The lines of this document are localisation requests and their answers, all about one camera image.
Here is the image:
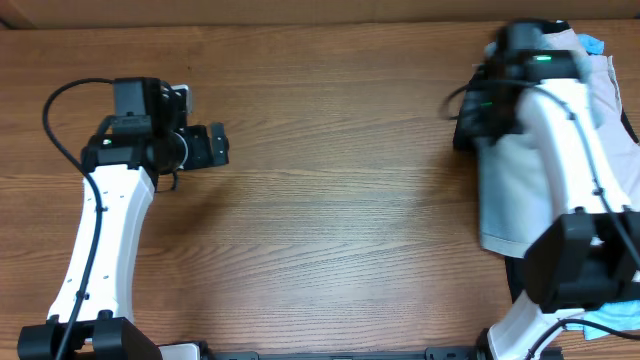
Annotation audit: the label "light blue denim shorts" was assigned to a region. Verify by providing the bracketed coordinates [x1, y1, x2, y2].
[474, 39, 604, 259]

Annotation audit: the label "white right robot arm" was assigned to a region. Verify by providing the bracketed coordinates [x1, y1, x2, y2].
[455, 50, 639, 359]

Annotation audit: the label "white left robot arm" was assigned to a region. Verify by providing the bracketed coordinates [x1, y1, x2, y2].
[17, 117, 229, 359]

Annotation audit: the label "black garment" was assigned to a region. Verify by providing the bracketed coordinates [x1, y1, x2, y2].
[460, 20, 639, 298]

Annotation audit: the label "beige shorts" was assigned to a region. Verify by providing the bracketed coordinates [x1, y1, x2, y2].
[544, 29, 639, 210]

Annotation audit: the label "brown cardboard back panel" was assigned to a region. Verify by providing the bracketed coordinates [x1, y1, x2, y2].
[1, 0, 639, 29]

